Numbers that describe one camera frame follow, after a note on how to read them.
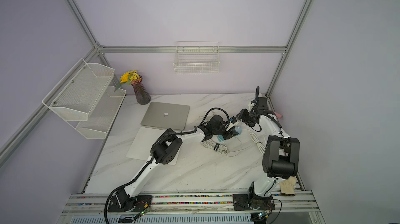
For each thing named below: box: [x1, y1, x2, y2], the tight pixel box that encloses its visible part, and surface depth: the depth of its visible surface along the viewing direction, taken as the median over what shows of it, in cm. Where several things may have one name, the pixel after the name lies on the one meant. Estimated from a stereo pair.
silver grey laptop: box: [140, 101, 191, 131], surface depth 111 cm
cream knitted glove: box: [279, 176, 297, 196], surface depth 78 cm
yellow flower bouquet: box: [114, 69, 143, 93], surface depth 99 cm
